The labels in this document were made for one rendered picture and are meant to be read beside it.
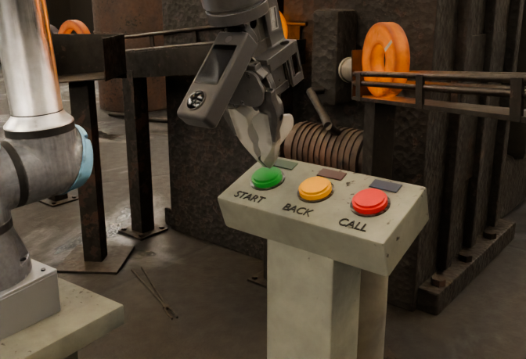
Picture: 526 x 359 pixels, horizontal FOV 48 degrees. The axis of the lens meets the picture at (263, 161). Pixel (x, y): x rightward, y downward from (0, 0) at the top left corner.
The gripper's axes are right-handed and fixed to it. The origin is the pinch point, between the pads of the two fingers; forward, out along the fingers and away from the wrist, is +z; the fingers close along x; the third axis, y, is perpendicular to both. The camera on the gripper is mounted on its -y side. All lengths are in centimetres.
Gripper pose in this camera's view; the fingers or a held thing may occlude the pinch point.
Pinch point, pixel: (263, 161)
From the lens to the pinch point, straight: 75.2
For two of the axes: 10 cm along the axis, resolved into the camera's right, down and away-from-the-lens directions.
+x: -7.8, -1.7, 6.0
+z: 2.1, 8.3, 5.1
